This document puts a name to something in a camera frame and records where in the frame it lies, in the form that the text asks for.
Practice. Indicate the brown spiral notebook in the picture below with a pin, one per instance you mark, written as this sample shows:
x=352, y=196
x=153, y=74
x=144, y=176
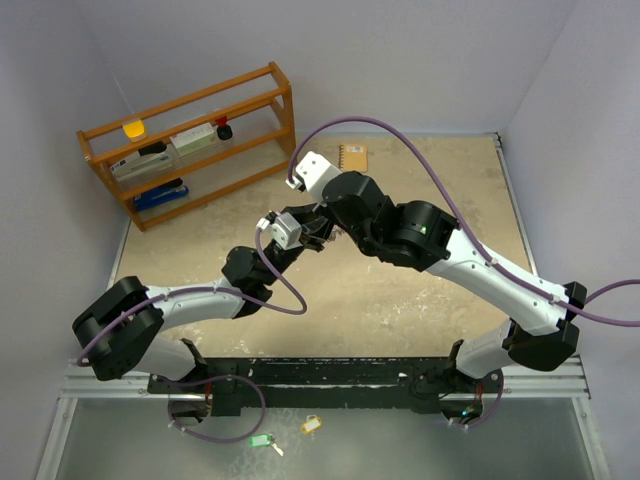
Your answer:
x=353, y=157

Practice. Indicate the green key tag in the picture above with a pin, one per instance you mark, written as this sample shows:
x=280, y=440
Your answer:
x=264, y=441

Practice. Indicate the yellow lidded container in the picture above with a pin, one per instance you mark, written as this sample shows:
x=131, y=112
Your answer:
x=135, y=130

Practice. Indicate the white box on shelf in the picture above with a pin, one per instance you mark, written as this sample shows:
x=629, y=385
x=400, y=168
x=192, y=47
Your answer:
x=194, y=139

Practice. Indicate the wooden shelf rack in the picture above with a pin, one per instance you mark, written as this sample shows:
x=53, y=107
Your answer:
x=259, y=107

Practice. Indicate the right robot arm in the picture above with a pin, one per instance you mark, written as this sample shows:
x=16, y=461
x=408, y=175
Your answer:
x=538, y=334

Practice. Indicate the bunch of metal keys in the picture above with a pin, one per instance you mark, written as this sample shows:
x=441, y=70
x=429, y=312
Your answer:
x=336, y=232

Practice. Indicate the blue stapler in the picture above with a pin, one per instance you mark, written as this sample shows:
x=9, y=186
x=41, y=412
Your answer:
x=160, y=195

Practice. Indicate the black base frame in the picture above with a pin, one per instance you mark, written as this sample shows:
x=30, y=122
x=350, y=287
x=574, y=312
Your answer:
x=423, y=385

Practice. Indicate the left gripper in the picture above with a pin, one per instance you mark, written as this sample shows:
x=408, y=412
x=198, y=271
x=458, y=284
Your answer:
x=315, y=232

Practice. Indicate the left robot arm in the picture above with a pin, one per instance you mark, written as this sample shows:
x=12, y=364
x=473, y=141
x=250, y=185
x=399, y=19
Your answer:
x=119, y=331

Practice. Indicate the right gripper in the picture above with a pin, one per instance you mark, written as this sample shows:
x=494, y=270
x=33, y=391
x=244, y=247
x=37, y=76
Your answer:
x=332, y=216

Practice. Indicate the white stapler on shelf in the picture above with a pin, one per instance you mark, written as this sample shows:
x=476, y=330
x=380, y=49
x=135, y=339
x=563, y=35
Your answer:
x=152, y=158

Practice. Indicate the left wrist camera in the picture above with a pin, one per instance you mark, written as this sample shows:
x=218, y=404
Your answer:
x=283, y=228

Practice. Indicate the yellow key tag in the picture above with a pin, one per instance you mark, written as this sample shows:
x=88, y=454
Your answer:
x=311, y=424

